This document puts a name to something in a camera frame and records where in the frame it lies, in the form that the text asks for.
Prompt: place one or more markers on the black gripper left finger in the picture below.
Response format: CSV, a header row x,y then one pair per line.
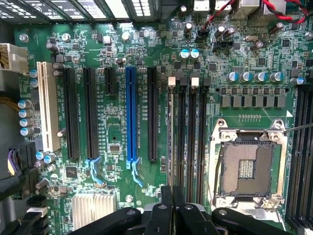
x,y
159,220

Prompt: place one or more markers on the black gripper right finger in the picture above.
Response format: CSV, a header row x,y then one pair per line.
x,y
190,220

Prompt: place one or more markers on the RAM slot with white latches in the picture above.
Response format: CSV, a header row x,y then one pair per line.
x,y
194,134
303,159
172,81

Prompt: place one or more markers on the thin metal locking lever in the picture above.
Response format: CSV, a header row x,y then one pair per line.
x,y
215,181
298,128

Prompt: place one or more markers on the silver socket cover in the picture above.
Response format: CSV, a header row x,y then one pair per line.
x,y
254,208

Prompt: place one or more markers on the silver finned heat sink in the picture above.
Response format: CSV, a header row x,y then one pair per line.
x,y
94,211

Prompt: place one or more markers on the CPU socket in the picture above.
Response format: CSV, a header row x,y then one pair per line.
x,y
247,169

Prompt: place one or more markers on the green Dell motherboard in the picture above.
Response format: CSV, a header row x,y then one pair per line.
x,y
115,127

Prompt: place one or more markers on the long black expansion slot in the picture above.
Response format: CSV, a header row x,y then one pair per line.
x,y
71,110
152,110
90,110

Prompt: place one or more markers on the blue expansion slot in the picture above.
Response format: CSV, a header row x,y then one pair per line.
x,y
131,110

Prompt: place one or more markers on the short black expansion slot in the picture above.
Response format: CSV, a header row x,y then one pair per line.
x,y
110,82

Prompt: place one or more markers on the white expansion slot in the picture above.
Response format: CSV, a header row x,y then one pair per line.
x,y
47,105

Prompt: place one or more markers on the silver port connector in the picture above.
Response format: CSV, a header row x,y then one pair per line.
x,y
272,9
245,9
201,5
223,5

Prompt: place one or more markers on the white power connector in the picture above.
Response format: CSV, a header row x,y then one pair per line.
x,y
14,58

